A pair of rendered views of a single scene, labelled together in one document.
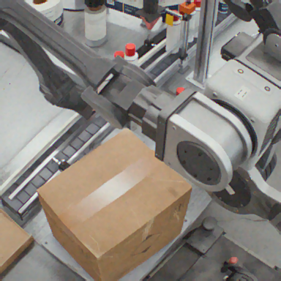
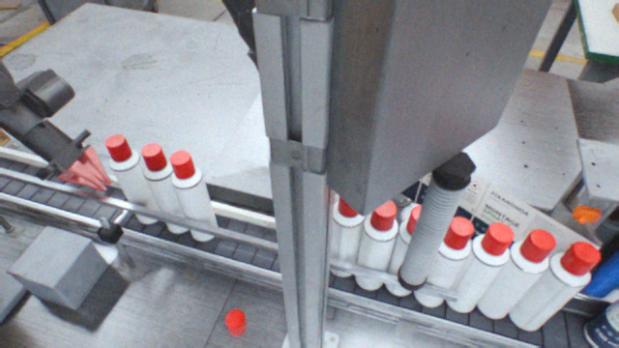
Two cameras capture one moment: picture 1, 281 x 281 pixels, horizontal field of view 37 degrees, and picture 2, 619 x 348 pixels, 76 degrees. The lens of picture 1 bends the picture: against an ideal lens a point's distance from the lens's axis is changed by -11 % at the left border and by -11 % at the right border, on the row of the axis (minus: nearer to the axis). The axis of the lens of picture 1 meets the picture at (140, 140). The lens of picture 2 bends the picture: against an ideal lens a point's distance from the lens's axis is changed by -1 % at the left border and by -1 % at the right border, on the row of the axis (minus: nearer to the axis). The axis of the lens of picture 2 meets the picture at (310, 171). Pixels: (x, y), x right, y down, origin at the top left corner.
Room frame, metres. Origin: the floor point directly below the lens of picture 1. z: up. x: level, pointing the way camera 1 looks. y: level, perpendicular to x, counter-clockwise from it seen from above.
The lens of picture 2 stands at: (1.18, -0.44, 1.53)
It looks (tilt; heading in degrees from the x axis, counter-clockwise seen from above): 48 degrees down; 71
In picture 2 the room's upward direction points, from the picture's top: straight up
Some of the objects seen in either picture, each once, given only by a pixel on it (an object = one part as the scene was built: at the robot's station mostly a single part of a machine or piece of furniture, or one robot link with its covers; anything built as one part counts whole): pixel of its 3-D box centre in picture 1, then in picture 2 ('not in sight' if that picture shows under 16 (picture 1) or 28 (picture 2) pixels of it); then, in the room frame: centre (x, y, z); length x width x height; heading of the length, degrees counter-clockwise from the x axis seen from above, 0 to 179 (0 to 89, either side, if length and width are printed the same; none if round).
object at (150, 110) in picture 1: (160, 114); not in sight; (0.52, -0.03, 1.45); 0.09 x 0.08 x 0.12; 141
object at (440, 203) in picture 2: not in sight; (428, 232); (1.38, -0.25, 1.18); 0.04 x 0.04 x 0.21
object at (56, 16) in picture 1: (41, 12); not in sight; (1.56, 0.46, 0.95); 0.20 x 0.20 x 0.14
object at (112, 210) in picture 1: (113, 216); not in sight; (0.57, 0.06, 0.99); 0.30 x 0.24 x 0.27; 133
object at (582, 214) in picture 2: not in sight; (586, 216); (1.65, -0.25, 1.08); 0.03 x 0.02 x 0.02; 144
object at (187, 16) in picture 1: (178, 31); not in sight; (1.28, -0.12, 1.05); 0.10 x 0.04 x 0.33; 54
